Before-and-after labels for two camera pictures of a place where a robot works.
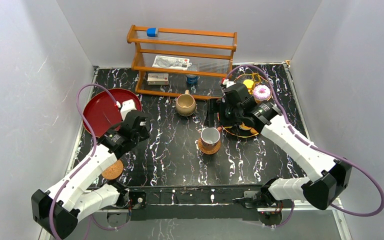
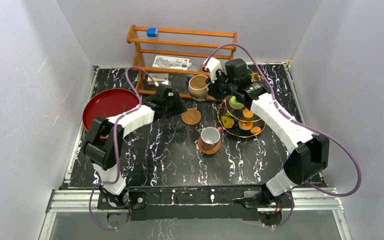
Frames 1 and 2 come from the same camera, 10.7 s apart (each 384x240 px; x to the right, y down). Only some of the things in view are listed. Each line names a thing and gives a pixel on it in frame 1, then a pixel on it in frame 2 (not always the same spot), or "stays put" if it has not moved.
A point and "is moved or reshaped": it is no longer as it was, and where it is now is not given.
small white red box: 157,79 stays put
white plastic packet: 170,62 stays put
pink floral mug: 210,137 stays put
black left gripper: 142,131 → 176,104
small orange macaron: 253,131 stays put
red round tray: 102,114 stays put
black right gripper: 214,106 → 212,90
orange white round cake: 242,126 stays put
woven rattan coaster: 114,171 is moved or reshaped
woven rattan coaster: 202,149 stays put
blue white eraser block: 152,32 stays put
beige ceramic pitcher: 185,104 → 197,87
